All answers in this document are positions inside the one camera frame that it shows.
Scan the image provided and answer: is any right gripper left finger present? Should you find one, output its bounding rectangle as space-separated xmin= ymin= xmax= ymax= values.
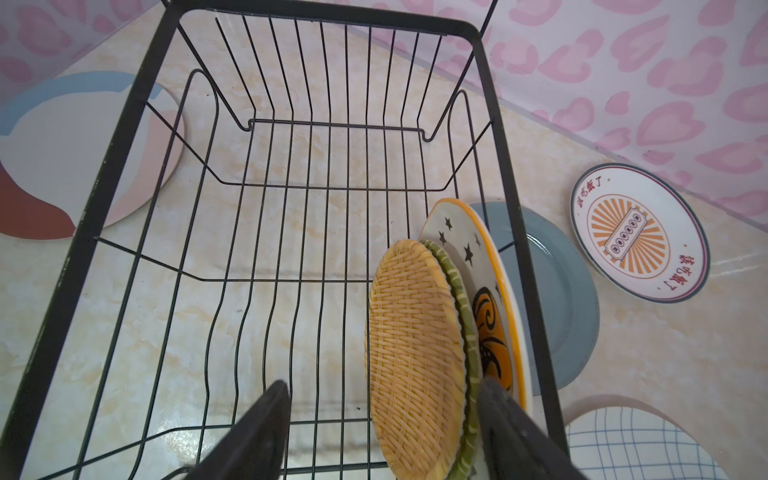
xmin=186 ymin=380 xmax=291 ymax=480

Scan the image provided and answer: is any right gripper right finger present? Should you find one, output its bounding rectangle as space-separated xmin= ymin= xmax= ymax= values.
xmin=478 ymin=377 xmax=585 ymax=480

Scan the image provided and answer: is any pastel abstract pattern plate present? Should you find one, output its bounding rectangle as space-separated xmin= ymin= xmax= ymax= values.
xmin=0 ymin=70 xmax=186 ymax=241

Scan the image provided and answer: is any yellow-green woven plate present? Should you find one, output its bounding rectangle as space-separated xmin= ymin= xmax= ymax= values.
xmin=421 ymin=240 xmax=483 ymax=479

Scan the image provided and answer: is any white star cartoon plate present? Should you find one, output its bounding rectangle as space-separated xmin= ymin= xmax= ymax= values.
xmin=420 ymin=198 xmax=533 ymax=413

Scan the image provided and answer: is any black wire dish rack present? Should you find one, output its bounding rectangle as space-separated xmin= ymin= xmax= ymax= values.
xmin=0 ymin=0 xmax=571 ymax=480

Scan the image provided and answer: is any grey-blue plate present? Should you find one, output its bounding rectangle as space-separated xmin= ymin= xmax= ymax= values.
xmin=472 ymin=202 xmax=600 ymax=389

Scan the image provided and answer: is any orange woven plate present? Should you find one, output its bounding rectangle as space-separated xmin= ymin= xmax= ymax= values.
xmin=366 ymin=239 xmax=467 ymax=479

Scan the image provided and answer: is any white grid pattern plate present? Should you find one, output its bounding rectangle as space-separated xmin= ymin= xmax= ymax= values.
xmin=566 ymin=406 xmax=727 ymax=480

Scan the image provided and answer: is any white plate orange sunburst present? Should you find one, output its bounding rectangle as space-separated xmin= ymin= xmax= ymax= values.
xmin=569 ymin=162 xmax=712 ymax=304

